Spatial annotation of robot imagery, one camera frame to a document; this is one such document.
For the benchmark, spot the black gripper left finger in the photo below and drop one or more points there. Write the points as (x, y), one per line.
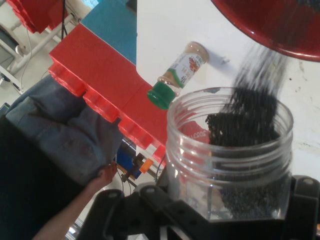
(150, 215)

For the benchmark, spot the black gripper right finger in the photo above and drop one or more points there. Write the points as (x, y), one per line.
(305, 212)

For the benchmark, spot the tall clear plastic jar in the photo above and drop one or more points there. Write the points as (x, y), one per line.
(190, 155)

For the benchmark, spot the black seeds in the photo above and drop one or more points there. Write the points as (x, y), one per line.
(245, 117)

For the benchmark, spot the person's bare forearm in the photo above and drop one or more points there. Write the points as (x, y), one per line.
(82, 197)

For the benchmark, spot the small orange plastic piece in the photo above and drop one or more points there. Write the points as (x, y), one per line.
(145, 165)

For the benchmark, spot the person in blue jeans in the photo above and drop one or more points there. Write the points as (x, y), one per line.
(62, 130)

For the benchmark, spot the giant red toy brick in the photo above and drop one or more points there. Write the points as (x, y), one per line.
(37, 12)
(100, 75)

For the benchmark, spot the spice bottle with green cap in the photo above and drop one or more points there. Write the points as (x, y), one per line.
(185, 67)

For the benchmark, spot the red bowl with black rim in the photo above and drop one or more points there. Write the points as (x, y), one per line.
(275, 25)

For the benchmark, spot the white tubular frame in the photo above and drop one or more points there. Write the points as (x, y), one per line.
(37, 48)

